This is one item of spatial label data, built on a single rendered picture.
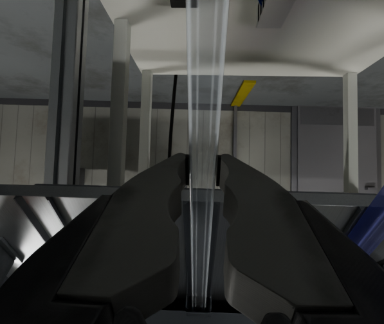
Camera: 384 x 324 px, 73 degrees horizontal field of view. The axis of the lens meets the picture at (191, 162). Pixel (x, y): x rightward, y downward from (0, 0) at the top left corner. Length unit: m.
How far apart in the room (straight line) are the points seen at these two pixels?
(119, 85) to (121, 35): 0.11
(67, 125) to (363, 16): 0.62
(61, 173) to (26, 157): 3.48
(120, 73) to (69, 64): 0.15
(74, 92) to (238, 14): 0.37
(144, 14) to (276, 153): 3.04
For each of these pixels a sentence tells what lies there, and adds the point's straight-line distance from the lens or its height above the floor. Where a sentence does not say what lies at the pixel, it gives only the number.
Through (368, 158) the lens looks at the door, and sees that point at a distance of 3.98.
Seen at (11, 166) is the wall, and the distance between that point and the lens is 4.04.
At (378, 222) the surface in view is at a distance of 0.19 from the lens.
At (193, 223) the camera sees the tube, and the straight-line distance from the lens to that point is 0.17.
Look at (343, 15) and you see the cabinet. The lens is 0.69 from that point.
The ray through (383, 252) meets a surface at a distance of 0.25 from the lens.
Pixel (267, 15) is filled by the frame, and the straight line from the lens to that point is 0.56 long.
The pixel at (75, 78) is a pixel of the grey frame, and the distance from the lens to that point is 0.49.
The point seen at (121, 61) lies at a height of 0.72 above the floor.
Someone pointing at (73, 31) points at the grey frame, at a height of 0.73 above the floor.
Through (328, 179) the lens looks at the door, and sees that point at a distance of 3.70.
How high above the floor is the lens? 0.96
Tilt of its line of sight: 4 degrees down
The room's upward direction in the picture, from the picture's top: 178 degrees counter-clockwise
